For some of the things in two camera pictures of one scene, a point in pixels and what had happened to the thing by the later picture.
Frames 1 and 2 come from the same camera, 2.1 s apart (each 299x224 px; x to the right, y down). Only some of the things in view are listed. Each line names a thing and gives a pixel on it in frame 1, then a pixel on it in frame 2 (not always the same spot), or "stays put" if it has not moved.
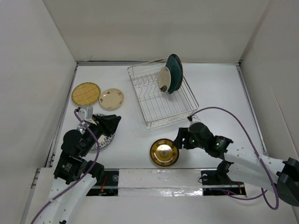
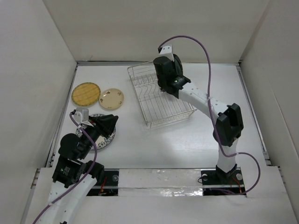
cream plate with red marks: x=111 y=98 stays put
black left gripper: x=109 y=122 stays put
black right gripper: x=182 y=133 to x=173 y=65
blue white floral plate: x=104 y=140 stays put
